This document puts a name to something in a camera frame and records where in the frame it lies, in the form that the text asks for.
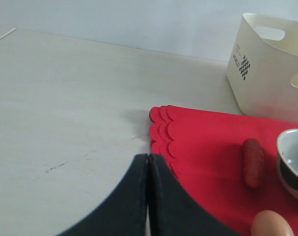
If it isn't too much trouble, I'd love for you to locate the white ceramic bowl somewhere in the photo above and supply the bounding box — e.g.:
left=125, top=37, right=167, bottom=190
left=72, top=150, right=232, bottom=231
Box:
left=276, top=128, right=298, bottom=200

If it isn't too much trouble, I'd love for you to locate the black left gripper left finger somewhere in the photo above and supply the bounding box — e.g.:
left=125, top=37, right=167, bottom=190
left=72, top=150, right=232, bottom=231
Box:
left=60, top=154, right=149, bottom=236

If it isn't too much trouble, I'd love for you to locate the brown egg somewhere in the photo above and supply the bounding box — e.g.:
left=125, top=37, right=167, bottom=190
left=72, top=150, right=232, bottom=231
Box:
left=250, top=210, right=294, bottom=236

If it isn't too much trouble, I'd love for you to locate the cream plastic bin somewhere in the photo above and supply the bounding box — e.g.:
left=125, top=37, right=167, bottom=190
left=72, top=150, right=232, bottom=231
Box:
left=226, top=13, right=298, bottom=122

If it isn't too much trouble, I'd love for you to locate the red scalloped tablecloth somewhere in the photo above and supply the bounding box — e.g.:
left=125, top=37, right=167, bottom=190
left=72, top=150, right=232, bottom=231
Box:
left=149, top=105, right=298, bottom=236

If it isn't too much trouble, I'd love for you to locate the red sausage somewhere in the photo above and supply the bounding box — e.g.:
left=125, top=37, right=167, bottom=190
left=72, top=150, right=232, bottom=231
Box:
left=242, top=138, right=266, bottom=189

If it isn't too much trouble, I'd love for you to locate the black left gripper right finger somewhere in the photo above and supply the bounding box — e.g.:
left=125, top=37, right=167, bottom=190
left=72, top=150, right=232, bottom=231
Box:
left=148, top=154, right=238, bottom=236

